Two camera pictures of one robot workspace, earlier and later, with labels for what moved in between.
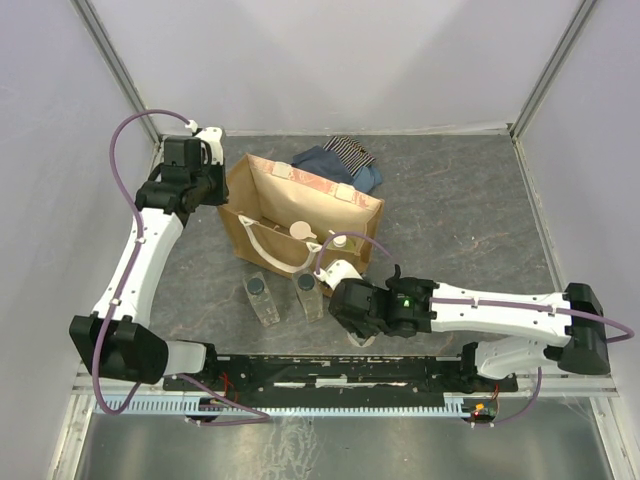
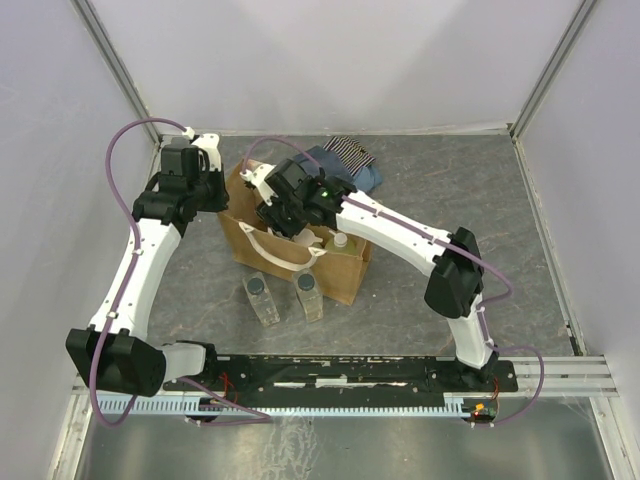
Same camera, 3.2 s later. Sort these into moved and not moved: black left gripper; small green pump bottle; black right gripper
Moved: black right gripper
Not moved: small green pump bottle; black left gripper
